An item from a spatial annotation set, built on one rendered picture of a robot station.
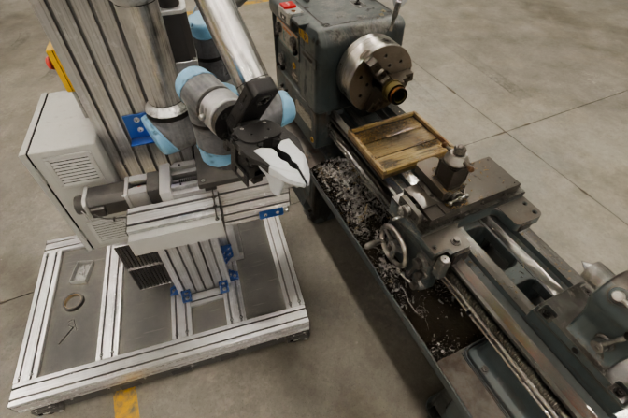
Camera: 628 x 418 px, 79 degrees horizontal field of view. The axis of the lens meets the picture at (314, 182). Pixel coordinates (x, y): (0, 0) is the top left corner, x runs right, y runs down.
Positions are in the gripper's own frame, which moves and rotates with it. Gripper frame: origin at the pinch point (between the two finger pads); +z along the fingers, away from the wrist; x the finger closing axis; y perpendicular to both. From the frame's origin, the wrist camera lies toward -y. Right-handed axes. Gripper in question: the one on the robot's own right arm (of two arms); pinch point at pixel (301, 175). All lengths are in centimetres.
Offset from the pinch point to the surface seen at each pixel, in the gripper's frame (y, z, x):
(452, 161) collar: 35, -13, -73
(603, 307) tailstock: 41, 39, -66
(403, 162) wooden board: 58, -39, -87
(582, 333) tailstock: 54, 41, -68
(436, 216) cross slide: 53, -8, -68
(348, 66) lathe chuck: 32, -76, -84
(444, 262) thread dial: 61, 3, -62
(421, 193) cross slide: 52, -18, -71
